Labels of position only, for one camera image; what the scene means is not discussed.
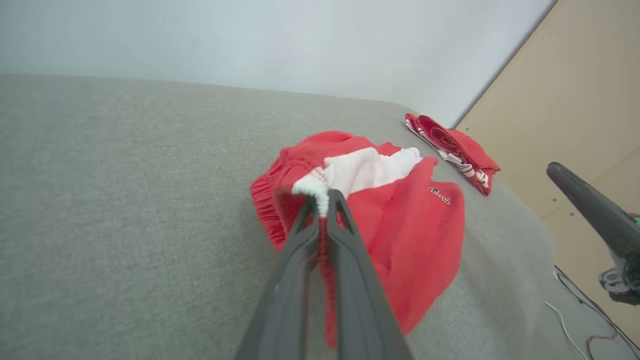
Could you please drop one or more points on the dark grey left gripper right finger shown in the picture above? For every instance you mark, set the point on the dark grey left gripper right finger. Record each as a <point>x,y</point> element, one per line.
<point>360,310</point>

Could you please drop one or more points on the red basketball jersey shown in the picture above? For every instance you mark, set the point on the red basketball jersey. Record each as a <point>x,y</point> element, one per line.
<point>410,240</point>

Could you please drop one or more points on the beige wooden board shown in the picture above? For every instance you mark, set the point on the beige wooden board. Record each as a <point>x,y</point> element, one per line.
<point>575,100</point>

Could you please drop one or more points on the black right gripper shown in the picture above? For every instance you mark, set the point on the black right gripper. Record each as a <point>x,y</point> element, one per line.
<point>630,285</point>

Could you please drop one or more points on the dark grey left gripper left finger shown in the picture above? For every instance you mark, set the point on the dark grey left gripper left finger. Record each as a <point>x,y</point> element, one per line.
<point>285,310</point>

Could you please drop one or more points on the red basketball jersey number 23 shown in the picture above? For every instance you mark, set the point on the red basketball jersey number 23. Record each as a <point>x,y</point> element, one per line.
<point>460,150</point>

